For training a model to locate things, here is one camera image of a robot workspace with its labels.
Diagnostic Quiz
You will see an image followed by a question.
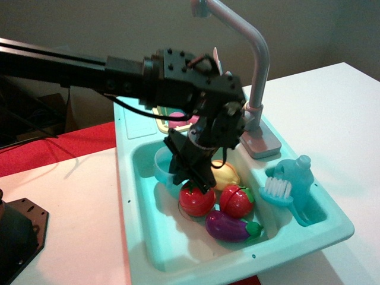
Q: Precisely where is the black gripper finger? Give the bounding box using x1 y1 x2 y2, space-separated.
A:
172 172 190 185
169 157 181 175

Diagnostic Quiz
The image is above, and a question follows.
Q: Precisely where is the red toy strawberry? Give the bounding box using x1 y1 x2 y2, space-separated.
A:
219 184 255 219

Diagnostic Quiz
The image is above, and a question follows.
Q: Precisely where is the red toy tomato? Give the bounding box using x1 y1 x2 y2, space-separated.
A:
179 180 216 217

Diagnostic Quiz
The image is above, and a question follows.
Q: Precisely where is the grey toy faucet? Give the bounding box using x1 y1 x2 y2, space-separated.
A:
191 1 281 159

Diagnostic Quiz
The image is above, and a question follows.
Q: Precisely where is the mint green toy sink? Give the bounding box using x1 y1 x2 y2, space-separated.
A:
113 85 356 281

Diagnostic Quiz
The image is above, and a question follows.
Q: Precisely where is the red cloth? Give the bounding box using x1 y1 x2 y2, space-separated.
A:
1 122 116 177

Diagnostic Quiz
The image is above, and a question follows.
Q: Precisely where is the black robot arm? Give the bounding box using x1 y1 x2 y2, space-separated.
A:
1 39 246 193

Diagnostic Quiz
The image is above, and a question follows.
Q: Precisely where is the blue toy soap bottle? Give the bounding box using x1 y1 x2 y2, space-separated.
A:
274 155 314 212

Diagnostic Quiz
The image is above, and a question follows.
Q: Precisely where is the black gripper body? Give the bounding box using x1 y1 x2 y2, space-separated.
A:
164 126 216 194

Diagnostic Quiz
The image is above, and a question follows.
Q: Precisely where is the purple toy eggplant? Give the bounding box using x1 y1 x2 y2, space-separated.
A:
205 210 263 243

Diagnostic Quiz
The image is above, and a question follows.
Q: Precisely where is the black power cable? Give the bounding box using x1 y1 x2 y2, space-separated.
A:
44 88 80 179

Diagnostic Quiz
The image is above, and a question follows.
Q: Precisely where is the blue dish brush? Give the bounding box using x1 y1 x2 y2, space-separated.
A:
259 177 312 227

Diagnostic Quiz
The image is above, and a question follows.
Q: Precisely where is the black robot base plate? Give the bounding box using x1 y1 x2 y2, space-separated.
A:
1 198 49 284

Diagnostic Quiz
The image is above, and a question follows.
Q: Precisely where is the magenta toy bowl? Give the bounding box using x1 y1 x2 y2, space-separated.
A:
188 115 200 125

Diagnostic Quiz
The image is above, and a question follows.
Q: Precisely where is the pink toy cup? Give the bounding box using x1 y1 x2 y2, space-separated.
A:
167 112 188 128

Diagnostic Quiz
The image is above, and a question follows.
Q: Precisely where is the yellow dish rack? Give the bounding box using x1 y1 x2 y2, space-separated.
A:
152 106 191 134

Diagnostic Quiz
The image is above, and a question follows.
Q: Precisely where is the yellow toy lemon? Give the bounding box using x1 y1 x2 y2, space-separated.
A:
211 160 240 191

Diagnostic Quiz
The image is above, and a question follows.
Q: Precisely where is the translucent blue plastic cup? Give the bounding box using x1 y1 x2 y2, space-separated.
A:
154 147 174 187

